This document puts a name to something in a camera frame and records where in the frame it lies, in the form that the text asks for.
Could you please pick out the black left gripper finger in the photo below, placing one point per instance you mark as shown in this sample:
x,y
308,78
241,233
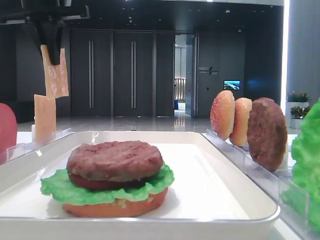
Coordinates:
x,y
54,32
42,32

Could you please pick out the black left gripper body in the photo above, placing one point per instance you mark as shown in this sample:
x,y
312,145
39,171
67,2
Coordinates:
x,y
30,11

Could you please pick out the orange cheese slice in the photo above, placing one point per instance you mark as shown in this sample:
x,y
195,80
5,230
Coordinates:
x,y
45,116
56,76

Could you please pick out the red tomato slice on rack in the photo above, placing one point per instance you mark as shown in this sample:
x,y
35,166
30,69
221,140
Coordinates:
x,y
8,128

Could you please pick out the brown meat patty on burger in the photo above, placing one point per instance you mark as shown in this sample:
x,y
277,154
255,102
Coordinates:
x,y
115,161

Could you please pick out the green lettuce leaf on burger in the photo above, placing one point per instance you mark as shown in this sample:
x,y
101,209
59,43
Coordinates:
x,y
64,191

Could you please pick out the tomato slice in burger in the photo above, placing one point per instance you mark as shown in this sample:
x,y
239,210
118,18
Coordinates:
x,y
99,185

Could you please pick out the brown meat patty on rack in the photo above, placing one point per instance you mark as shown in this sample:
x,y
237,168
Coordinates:
x,y
267,133

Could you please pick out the green lettuce on right rack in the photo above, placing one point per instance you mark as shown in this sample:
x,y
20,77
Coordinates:
x,y
307,170

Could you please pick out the black double door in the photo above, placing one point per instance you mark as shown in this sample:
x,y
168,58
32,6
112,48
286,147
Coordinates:
x,y
122,73

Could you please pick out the sesame bun top on rack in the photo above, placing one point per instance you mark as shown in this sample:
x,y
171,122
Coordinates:
x,y
222,114

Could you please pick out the bottom bun in tray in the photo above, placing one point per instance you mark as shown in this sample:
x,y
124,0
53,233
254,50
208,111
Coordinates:
x,y
120,208

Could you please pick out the white rectangular tray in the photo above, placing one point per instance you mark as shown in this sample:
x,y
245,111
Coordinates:
x,y
210,198

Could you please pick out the flower planter box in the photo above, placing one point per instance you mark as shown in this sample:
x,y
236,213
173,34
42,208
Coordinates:
x,y
297,107

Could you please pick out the clear acrylic right rack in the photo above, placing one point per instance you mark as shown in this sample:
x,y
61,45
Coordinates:
x,y
273,183

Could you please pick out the clear acrylic left rack rail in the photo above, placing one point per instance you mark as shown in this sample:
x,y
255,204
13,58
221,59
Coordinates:
x,y
23,148

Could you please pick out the small wall screen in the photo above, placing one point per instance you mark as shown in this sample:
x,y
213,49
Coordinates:
x,y
231,85

